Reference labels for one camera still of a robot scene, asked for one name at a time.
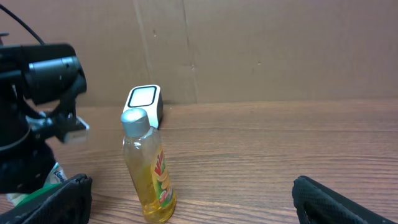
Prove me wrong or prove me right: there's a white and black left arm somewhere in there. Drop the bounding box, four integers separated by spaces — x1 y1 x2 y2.
1 44 90 194

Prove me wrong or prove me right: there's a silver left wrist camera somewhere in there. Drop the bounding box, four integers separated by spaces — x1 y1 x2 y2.
63 116 90 144

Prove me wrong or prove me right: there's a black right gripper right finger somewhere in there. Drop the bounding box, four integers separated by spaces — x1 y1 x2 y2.
292 175 395 224

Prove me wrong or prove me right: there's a yellow liquid bottle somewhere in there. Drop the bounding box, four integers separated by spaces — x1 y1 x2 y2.
121 108 177 223

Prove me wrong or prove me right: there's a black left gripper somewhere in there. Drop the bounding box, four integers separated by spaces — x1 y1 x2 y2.
1 93 77 194

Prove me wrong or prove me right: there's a dark grey mesh basket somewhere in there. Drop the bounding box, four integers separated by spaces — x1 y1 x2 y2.
0 32 9 46

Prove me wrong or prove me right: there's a green lidded jar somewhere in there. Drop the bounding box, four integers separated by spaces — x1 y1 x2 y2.
16 183 62 207

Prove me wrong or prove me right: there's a teal Kleenex tissue pack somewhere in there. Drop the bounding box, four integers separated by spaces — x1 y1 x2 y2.
6 162 67 206

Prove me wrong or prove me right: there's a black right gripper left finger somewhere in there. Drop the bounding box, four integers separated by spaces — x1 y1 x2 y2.
1 174 93 224

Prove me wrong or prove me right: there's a white barcode scanner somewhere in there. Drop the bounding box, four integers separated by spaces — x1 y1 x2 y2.
123 85 164 129

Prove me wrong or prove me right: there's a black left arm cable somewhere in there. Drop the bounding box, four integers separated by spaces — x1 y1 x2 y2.
0 2 46 46

